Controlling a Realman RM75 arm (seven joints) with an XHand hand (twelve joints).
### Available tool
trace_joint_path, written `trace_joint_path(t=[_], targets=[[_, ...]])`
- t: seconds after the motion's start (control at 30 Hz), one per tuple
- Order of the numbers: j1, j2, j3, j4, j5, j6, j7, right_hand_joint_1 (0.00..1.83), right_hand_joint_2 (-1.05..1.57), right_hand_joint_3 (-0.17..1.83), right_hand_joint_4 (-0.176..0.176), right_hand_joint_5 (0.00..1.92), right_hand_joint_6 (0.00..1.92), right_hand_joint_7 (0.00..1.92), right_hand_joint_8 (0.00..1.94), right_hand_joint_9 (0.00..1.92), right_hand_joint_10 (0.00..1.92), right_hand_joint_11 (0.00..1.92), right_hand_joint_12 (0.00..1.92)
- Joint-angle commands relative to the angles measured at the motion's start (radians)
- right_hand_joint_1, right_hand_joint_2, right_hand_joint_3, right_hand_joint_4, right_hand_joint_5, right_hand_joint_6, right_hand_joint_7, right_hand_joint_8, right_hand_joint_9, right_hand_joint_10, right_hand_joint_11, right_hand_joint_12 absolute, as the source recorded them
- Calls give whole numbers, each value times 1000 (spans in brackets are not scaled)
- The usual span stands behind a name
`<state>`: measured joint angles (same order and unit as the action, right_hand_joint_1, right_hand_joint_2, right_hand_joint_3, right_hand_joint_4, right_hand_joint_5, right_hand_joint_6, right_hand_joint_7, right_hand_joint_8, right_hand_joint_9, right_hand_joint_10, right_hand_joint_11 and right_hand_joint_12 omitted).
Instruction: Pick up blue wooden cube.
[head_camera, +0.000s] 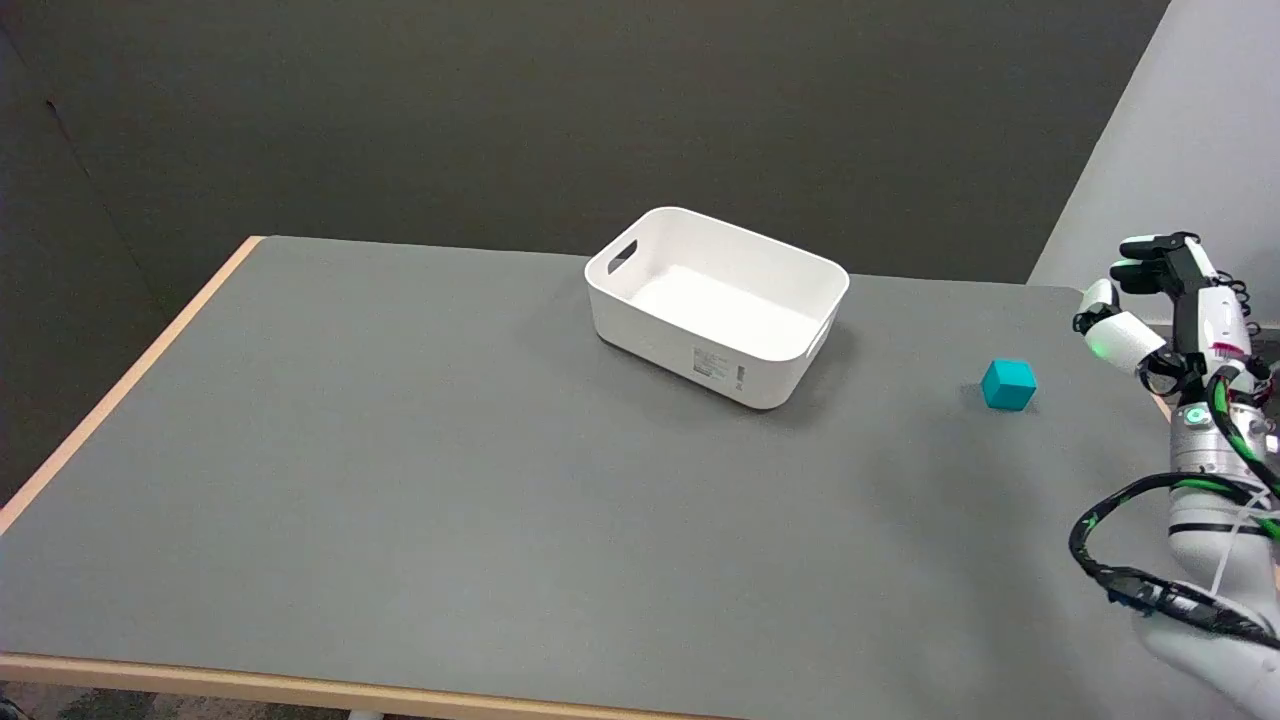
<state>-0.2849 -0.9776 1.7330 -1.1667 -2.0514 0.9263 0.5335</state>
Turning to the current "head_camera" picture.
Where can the white plastic storage bin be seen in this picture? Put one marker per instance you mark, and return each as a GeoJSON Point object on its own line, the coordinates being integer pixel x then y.
{"type": "Point", "coordinates": [716, 305]}

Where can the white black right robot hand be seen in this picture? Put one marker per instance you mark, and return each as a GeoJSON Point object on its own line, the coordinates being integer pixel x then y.
{"type": "Point", "coordinates": [1190, 315]}

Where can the blue wooden cube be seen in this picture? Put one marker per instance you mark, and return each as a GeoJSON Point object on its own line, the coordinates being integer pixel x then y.
{"type": "Point", "coordinates": [1008, 385]}

